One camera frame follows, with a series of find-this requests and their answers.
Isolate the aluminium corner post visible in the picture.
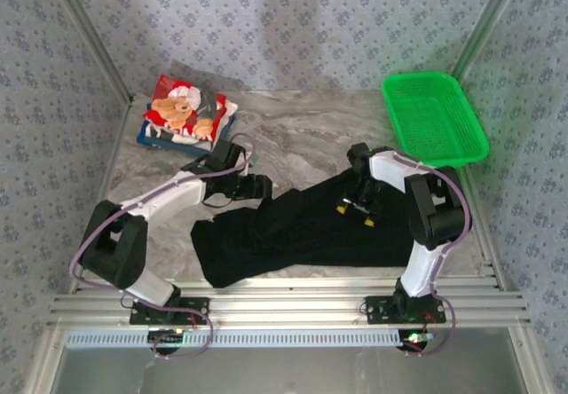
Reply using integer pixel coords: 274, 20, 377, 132
46, 0, 137, 105
447, 0, 533, 80

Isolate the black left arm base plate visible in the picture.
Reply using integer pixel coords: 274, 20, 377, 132
129, 296, 210, 327

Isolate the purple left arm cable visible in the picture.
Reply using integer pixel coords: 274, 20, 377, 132
70, 132, 259, 359

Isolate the black t-shirt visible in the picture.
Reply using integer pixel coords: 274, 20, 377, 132
190, 169, 421, 289

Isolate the white slotted cable duct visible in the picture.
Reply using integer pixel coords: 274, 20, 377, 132
66, 329, 427, 350

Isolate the aluminium side rail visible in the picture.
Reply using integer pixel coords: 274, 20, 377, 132
459, 165, 549, 394
26, 96, 137, 394

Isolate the green plastic basket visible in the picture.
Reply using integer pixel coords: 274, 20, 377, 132
381, 70, 491, 169

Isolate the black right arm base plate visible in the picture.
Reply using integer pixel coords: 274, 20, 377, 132
364, 295, 447, 324

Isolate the folded navy blue t-shirt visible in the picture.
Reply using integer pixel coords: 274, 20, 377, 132
135, 118, 236, 155

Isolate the aluminium rail frame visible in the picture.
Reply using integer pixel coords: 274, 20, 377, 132
48, 273, 532, 328

